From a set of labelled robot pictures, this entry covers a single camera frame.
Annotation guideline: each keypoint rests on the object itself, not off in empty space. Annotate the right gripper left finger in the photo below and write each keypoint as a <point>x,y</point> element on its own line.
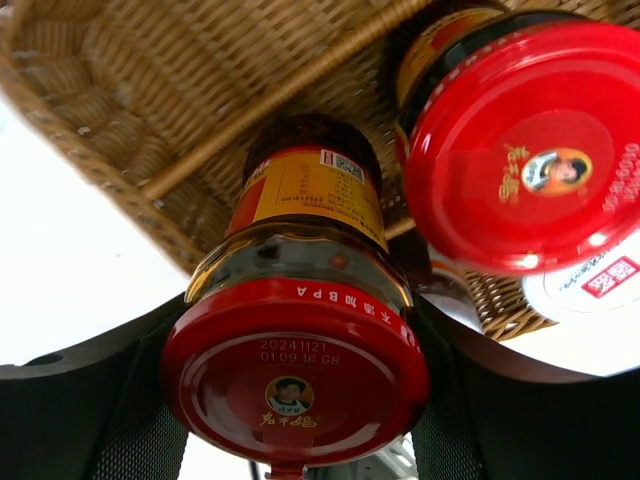
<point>94,410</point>

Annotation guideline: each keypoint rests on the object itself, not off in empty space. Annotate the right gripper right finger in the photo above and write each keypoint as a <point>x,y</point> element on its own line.
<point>496,414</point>

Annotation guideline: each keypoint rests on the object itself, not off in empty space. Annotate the white lid jar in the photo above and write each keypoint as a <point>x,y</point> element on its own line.
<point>604,287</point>

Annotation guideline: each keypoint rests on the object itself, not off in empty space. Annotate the red lid chili jar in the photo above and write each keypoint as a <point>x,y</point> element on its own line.
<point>517,134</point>
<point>294,349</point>

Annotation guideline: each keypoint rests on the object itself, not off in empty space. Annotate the wicker divided basket tray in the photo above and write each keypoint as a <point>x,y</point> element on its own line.
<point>157,102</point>

